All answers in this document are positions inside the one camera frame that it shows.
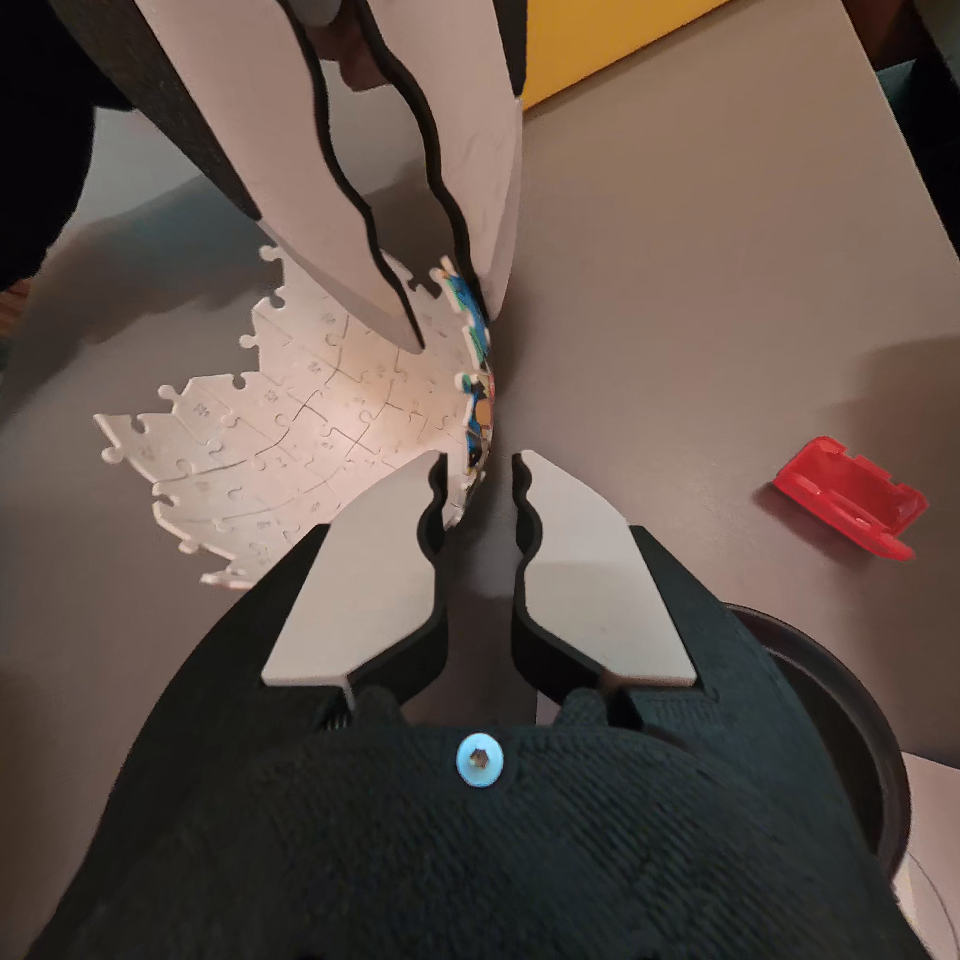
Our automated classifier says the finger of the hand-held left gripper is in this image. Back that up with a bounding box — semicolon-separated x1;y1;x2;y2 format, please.
135;0;426;356
352;0;525;321

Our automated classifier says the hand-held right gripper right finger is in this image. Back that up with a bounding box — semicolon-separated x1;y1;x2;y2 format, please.
510;448;699;708

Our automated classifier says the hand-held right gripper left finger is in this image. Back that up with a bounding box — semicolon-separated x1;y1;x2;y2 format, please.
261;452;451;708

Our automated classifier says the partly built white puzzle ball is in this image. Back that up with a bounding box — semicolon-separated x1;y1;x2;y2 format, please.
93;243;498;590

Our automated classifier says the person's left forearm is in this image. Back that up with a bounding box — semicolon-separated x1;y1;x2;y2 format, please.
0;0;138;294

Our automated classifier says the black round puzzle stand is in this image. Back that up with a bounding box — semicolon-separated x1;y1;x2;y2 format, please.
723;603;912;885

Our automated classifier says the person's left hand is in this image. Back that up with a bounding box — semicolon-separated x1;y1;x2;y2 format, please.
328;13;410;95

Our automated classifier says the large yellow bin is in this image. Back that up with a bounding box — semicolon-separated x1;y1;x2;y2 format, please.
521;0;732;112

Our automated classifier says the red plastic case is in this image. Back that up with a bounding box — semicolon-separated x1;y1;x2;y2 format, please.
772;436;930;562

